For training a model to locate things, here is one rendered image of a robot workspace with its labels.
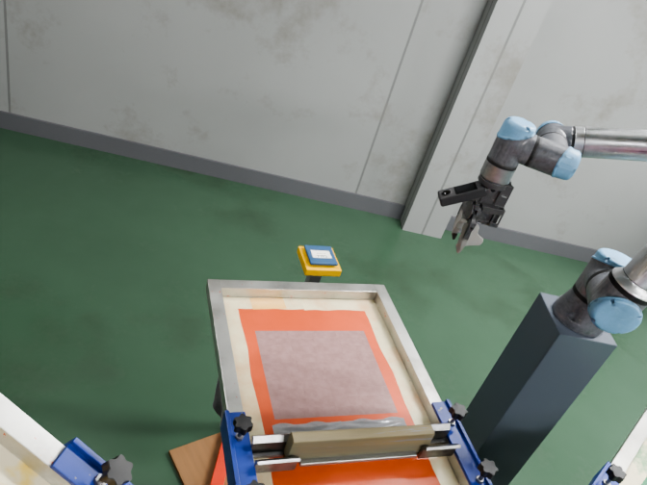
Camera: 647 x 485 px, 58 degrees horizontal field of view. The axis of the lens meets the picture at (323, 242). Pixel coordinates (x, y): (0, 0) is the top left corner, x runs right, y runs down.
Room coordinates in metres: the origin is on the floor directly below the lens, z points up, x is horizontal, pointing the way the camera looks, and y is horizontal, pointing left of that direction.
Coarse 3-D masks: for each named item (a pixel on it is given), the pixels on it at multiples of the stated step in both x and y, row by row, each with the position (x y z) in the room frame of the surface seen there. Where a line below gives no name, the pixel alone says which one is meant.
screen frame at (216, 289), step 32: (224, 288) 1.29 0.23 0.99; (256, 288) 1.34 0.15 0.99; (288, 288) 1.38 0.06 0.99; (320, 288) 1.43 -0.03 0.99; (352, 288) 1.49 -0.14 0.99; (384, 288) 1.54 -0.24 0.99; (224, 320) 1.16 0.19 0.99; (384, 320) 1.42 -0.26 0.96; (224, 352) 1.05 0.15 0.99; (416, 352) 1.28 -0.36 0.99; (224, 384) 0.95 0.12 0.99; (416, 384) 1.18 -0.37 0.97
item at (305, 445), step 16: (304, 432) 0.84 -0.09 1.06; (320, 432) 0.85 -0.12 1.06; (336, 432) 0.86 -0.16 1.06; (352, 432) 0.88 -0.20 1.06; (368, 432) 0.89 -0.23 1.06; (384, 432) 0.91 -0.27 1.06; (400, 432) 0.92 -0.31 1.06; (416, 432) 0.94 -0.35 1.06; (432, 432) 0.95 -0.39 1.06; (288, 448) 0.81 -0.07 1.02; (304, 448) 0.82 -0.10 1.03; (320, 448) 0.83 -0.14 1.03; (336, 448) 0.85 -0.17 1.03; (352, 448) 0.87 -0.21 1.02; (368, 448) 0.88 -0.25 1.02; (384, 448) 0.90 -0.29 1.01; (400, 448) 0.92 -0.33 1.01; (416, 448) 0.94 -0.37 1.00
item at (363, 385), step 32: (320, 320) 1.33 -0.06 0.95; (352, 320) 1.37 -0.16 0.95; (320, 352) 1.20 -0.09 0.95; (352, 352) 1.24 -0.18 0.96; (352, 384) 1.12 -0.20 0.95; (384, 384) 1.16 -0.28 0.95; (352, 416) 1.01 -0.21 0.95; (384, 416) 1.05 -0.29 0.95; (384, 480) 0.86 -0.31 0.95; (416, 480) 0.89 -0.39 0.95
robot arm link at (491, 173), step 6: (486, 162) 1.32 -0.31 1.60; (486, 168) 1.31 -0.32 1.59; (492, 168) 1.30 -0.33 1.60; (498, 168) 1.29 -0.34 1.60; (486, 174) 1.30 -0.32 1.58; (492, 174) 1.30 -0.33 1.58; (498, 174) 1.29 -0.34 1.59; (504, 174) 1.29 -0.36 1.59; (510, 174) 1.30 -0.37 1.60; (486, 180) 1.31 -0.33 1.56; (492, 180) 1.29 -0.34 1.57; (498, 180) 1.29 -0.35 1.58; (504, 180) 1.30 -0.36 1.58
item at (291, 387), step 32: (256, 320) 1.24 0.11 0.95; (288, 320) 1.28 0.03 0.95; (256, 352) 1.12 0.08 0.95; (288, 352) 1.16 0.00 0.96; (256, 384) 1.02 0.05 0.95; (288, 384) 1.05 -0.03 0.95; (320, 384) 1.08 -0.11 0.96; (288, 416) 0.95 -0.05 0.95; (320, 416) 0.98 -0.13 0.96; (288, 480) 0.78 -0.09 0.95; (320, 480) 0.81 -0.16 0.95; (352, 480) 0.83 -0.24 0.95
